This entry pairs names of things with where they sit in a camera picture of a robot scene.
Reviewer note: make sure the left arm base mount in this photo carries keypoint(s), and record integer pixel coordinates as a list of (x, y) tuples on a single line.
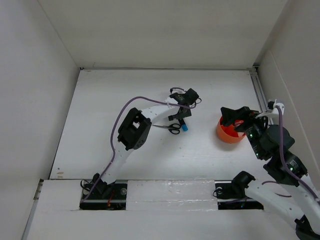
[(110, 197)]

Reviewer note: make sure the black handled scissors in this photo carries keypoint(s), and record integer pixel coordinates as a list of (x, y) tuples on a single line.
[(172, 128)]

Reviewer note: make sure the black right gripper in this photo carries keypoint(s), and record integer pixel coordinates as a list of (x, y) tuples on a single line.
[(244, 113)]

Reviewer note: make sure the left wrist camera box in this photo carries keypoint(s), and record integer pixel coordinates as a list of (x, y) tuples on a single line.
[(176, 91)]

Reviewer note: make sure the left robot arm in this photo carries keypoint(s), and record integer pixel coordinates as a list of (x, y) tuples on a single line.
[(133, 132)]

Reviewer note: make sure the blue and black highlighter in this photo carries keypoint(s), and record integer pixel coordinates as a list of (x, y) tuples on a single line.
[(183, 125)]

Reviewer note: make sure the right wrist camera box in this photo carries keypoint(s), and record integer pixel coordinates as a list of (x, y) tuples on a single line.
[(274, 108)]

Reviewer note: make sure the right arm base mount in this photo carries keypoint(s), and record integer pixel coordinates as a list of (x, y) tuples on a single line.
[(230, 194)]

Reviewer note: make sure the orange round pen holder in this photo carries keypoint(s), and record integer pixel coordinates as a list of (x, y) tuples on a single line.
[(227, 134)]

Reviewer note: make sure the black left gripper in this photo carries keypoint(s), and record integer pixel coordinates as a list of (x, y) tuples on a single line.
[(186, 115)]

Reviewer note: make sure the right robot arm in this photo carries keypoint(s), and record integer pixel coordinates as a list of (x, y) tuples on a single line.
[(271, 142)]

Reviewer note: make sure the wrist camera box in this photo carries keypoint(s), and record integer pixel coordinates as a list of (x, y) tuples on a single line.
[(274, 108), (176, 91)]

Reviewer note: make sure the aluminium rail right side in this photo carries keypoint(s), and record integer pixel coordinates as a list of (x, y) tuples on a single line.
[(258, 88)]

